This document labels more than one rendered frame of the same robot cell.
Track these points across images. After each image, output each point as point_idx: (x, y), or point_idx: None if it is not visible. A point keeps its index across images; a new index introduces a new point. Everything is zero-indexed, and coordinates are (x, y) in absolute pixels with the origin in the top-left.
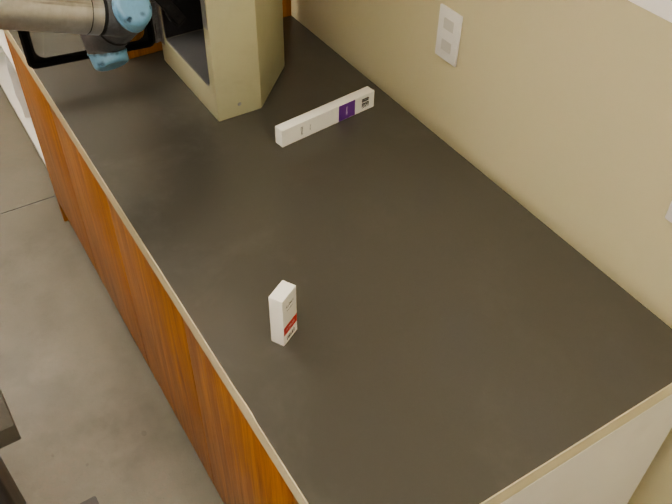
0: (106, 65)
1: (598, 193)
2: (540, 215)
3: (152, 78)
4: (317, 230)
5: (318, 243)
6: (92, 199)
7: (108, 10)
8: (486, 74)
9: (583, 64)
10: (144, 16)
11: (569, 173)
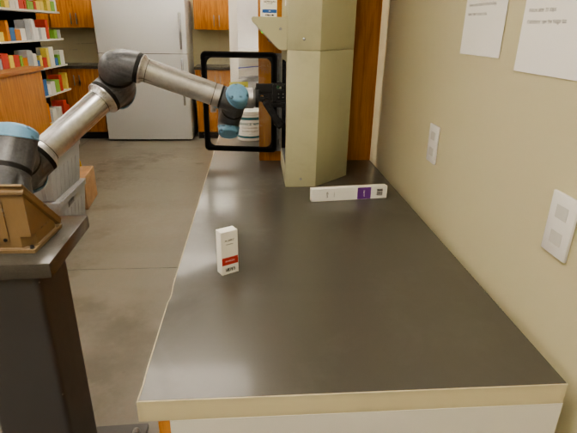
0: (223, 131)
1: (502, 239)
2: (470, 270)
3: (267, 167)
4: (297, 235)
5: (292, 240)
6: None
7: (223, 92)
8: (448, 164)
9: (496, 133)
10: (240, 98)
11: (487, 227)
